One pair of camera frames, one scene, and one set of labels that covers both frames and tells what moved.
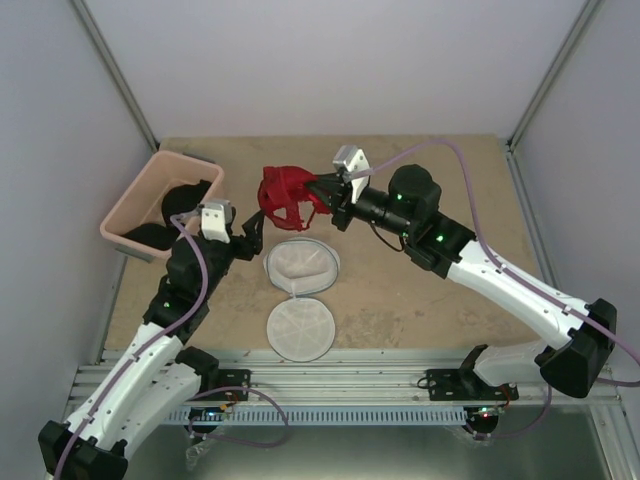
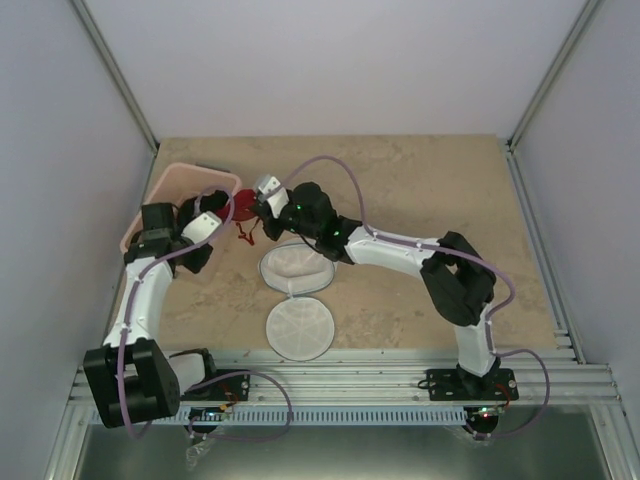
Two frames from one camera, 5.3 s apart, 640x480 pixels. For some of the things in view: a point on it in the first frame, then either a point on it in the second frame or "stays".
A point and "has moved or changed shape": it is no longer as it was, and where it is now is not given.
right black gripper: [340, 205] -> [265, 213]
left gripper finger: [253, 230] -> [213, 202]
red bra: [285, 187] has moved or changed shape
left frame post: [97, 38] stays
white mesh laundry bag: [301, 329] stays
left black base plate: [224, 378] stays
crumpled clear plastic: [193, 452] stays
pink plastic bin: [144, 204] -> [179, 186]
